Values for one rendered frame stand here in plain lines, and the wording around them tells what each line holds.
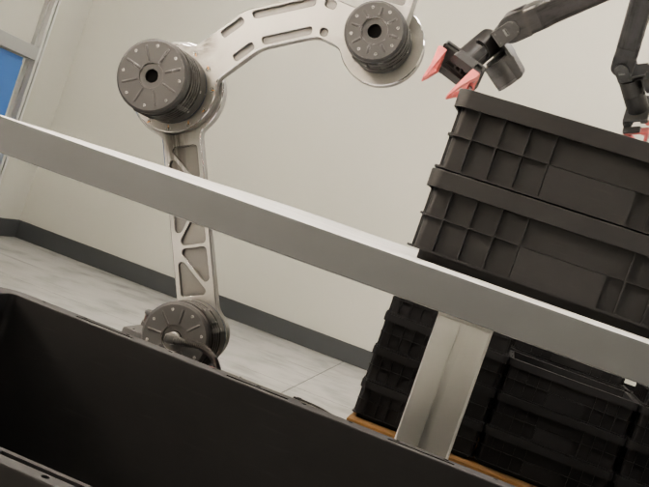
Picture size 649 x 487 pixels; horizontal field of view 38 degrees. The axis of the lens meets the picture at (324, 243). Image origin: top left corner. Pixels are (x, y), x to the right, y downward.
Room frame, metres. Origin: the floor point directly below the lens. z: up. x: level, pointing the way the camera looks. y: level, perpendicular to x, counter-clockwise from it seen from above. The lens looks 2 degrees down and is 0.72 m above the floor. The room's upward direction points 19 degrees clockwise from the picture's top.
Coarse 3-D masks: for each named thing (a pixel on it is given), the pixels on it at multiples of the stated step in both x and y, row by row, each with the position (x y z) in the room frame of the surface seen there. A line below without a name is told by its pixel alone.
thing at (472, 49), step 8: (472, 40) 2.00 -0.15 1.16; (448, 48) 1.96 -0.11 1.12; (456, 48) 1.96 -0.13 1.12; (464, 48) 1.97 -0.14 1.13; (472, 48) 1.97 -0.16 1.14; (480, 48) 1.98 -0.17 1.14; (448, 56) 1.99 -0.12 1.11; (472, 56) 1.96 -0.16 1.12; (480, 56) 1.97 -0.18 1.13; (480, 64) 1.94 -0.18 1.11; (480, 80) 1.97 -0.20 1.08
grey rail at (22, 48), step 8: (0, 32) 3.13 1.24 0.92; (0, 40) 3.14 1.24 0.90; (8, 40) 3.18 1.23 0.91; (16, 40) 3.23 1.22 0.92; (8, 48) 3.22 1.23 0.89; (16, 48) 3.25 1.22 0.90; (24, 48) 3.29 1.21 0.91; (32, 48) 3.34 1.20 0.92; (24, 56) 3.35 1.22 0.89; (32, 56) 3.35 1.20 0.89; (40, 56) 3.40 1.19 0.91
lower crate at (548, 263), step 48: (432, 192) 1.27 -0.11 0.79; (480, 192) 1.22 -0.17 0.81; (432, 240) 1.24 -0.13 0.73; (480, 240) 1.23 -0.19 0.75; (528, 240) 1.21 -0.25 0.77; (576, 240) 1.20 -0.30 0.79; (624, 240) 1.17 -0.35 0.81; (528, 288) 1.21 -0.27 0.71; (576, 288) 1.18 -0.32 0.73; (624, 288) 1.17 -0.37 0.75
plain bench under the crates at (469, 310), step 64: (0, 128) 1.06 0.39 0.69; (128, 192) 1.03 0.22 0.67; (192, 192) 1.02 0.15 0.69; (320, 256) 0.99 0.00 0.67; (384, 256) 0.97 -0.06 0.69; (448, 320) 1.01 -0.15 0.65; (512, 320) 0.94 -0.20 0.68; (576, 320) 0.93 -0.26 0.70; (448, 384) 1.00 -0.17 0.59; (640, 384) 0.92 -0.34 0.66; (448, 448) 1.00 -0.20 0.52
